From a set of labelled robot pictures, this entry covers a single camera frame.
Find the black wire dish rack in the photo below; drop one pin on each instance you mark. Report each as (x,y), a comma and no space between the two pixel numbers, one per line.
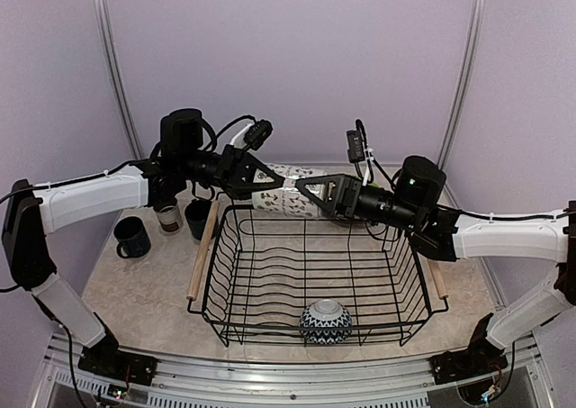
(266,271)

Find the right wooden rack handle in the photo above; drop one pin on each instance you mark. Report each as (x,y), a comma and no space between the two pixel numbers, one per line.
(438,279)

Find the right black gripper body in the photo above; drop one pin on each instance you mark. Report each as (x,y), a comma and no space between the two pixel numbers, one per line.
(351,204)

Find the blue white patterned bowl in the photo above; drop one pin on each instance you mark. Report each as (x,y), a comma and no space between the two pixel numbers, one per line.
(325,322)

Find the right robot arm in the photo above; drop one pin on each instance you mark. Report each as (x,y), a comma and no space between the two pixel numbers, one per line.
(447,234)

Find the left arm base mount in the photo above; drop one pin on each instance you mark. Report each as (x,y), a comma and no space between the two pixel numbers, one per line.
(106,359)

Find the left aluminium corner post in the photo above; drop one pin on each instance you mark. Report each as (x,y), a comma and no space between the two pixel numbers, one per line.
(105,28)

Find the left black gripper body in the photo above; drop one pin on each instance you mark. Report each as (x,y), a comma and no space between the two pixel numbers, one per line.
(220,175)

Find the wooden rack handle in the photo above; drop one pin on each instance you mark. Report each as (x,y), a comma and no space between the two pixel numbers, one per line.
(202,252)
(438,279)

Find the white brown banded cup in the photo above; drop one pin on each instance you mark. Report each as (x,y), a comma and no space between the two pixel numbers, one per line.
(169,217)

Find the navy blue mug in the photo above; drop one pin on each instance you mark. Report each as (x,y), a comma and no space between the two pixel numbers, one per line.
(132,237)

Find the dark teal mug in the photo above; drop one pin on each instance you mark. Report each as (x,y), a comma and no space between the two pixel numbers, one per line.
(196,215)

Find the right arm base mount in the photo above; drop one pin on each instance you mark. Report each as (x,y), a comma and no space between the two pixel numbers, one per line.
(478,358)

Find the white floral patterned mug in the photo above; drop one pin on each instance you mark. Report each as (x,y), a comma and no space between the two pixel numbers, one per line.
(287,200)

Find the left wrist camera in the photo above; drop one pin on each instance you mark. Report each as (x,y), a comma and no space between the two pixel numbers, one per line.
(252,136)

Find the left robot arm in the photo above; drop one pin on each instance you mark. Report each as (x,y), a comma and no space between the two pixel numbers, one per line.
(186,153)

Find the aluminium front rail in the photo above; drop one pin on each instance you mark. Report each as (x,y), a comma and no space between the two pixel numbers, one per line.
(180,381)

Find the left wooden rack handle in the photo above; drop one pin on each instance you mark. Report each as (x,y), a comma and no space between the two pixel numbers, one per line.
(202,252)

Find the right aluminium corner post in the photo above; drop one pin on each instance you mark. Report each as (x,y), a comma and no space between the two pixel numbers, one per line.
(473,36)

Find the aluminium corner post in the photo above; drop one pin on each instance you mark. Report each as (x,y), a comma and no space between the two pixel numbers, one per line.
(105,28)
(473,36)

